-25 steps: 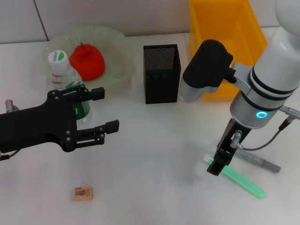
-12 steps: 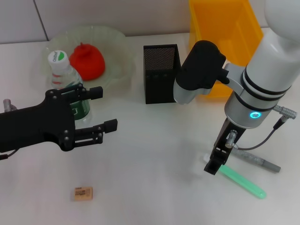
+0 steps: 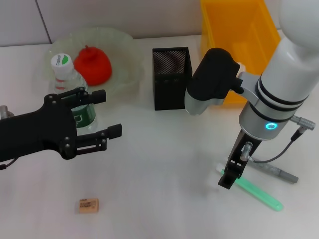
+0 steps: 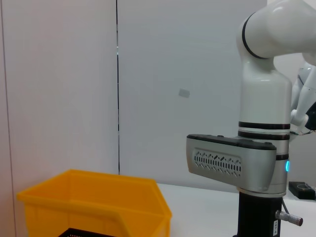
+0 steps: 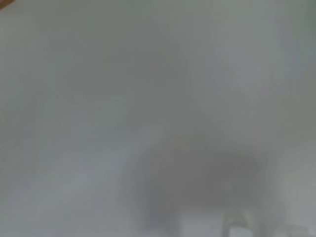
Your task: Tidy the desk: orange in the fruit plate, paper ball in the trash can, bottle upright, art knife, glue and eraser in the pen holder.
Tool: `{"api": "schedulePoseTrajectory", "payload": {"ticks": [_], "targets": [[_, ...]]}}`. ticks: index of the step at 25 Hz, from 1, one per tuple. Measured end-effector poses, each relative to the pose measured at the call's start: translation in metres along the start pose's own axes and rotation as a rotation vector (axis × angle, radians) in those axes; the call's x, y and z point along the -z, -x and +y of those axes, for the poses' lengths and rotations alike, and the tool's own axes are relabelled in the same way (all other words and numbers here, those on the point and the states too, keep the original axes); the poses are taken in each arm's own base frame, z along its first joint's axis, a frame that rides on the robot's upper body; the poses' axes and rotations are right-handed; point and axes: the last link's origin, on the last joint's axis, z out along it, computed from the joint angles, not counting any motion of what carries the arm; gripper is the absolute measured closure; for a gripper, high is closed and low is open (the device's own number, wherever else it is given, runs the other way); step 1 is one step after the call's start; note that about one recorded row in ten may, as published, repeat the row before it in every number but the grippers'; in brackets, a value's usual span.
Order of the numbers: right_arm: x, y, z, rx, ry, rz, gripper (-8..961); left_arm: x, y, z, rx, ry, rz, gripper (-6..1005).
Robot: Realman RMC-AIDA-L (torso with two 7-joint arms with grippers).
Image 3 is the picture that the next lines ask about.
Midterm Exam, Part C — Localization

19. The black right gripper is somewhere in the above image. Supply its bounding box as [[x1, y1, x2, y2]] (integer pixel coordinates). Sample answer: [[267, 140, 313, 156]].
[[218, 129, 262, 190]]

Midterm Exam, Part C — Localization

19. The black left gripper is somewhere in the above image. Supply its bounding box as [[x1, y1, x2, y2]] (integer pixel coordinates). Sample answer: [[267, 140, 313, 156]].
[[0, 87, 123, 162]]

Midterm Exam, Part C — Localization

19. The red-orange knitted orange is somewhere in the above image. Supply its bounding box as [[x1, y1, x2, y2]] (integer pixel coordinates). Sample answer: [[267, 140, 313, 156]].
[[73, 45, 112, 87]]

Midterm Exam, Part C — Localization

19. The clear green-label plastic bottle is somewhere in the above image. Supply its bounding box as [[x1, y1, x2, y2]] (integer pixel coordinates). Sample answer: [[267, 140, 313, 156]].
[[50, 53, 97, 133]]

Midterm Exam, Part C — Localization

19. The small tan eraser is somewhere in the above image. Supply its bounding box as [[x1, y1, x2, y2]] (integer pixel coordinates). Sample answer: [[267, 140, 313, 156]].
[[74, 198, 100, 214]]

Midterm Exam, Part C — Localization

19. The green glass fruit plate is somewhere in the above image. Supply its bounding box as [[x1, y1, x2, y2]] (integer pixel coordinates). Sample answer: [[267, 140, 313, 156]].
[[44, 27, 145, 108]]

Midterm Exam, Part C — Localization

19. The grey marker pen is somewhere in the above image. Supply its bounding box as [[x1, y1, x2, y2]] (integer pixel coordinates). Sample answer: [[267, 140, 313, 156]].
[[254, 161, 299, 184]]

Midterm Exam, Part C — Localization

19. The black mesh pen holder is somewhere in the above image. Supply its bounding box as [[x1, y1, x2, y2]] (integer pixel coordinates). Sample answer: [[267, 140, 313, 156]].
[[152, 46, 193, 111]]

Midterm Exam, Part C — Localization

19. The yellow plastic bin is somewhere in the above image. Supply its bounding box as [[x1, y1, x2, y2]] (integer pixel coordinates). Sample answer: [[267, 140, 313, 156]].
[[200, 0, 283, 105]]

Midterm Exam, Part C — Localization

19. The right wrist connector cable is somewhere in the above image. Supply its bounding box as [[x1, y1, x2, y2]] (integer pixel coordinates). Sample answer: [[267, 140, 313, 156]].
[[240, 116, 315, 164]]

